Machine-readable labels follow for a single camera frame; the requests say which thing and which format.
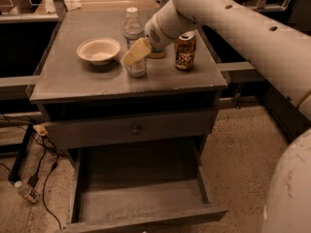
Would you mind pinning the white crumpled cloth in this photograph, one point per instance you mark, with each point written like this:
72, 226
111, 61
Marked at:
72, 4

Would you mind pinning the green yellow sponge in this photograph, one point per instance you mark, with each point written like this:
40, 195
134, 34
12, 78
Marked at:
156, 54

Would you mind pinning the small bottle on floor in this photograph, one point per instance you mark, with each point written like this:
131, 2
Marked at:
27, 192

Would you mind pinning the clear blue-label plastic bottle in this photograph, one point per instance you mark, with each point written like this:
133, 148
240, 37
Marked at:
132, 30

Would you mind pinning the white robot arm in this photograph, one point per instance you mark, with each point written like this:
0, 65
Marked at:
283, 56

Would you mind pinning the closed grey top drawer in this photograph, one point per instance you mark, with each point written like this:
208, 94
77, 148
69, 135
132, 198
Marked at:
73, 134

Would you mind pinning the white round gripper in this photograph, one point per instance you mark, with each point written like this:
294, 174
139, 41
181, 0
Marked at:
157, 33

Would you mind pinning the round drawer knob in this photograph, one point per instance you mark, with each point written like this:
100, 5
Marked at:
136, 129

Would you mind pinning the black metal stand leg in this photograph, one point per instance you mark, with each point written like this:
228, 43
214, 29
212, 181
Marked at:
14, 177

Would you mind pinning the grey wooden drawer cabinet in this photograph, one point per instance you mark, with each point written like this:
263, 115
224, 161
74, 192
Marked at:
72, 89

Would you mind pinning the white paper bowl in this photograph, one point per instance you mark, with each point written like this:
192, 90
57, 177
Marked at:
99, 51

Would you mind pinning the gold soda can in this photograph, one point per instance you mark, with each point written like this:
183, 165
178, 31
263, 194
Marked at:
185, 47

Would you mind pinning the open grey middle drawer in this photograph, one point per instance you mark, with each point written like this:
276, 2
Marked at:
140, 188

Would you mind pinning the grey horizontal rail bar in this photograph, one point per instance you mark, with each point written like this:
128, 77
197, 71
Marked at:
240, 72

